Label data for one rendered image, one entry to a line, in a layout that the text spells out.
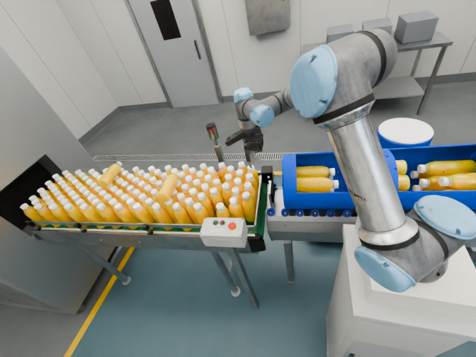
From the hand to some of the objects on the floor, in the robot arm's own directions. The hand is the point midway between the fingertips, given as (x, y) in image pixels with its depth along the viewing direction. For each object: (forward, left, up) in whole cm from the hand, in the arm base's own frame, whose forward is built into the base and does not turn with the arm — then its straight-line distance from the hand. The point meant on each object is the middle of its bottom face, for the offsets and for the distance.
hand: (250, 161), depth 109 cm
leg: (-5, -20, -124) cm, 126 cm away
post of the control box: (-34, 0, -124) cm, 129 cm away
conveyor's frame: (-24, +71, -127) cm, 148 cm away
